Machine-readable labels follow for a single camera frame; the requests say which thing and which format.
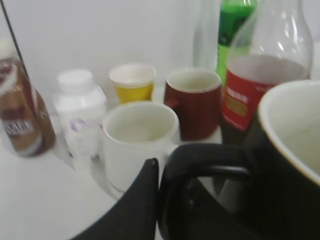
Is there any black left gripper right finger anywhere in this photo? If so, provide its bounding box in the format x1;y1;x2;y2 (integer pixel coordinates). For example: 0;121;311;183
161;172;264;240

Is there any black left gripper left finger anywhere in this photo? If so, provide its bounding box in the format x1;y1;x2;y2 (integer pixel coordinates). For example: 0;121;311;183
73;158;159;240

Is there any black ceramic mug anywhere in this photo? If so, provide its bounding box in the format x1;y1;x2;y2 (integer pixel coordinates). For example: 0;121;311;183
163;80;320;240

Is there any yellow paper cup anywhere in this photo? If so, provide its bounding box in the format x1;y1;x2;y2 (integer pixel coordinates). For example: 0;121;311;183
108;62;157;104

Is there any white ceramic mug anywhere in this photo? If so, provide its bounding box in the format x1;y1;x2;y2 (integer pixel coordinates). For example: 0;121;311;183
101;101;179;200

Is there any dark red ceramic mug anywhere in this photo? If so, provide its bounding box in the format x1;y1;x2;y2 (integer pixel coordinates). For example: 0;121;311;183
163;67;222;142

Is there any white plastic milk bottle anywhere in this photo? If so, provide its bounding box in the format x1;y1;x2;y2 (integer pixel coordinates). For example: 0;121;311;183
53;69;107;172

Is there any brown coffee drink bottle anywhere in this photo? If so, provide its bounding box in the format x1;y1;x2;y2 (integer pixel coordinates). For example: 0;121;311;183
0;38;56;157

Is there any cola bottle yellow cap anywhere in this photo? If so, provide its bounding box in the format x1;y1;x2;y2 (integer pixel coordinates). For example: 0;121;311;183
220;0;314;145

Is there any green sprite bottle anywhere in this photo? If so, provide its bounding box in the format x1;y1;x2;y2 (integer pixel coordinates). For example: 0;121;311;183
216;0;258;86

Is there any black cable on wall left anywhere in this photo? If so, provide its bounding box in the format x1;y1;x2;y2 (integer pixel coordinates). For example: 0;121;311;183
1;0;33;83

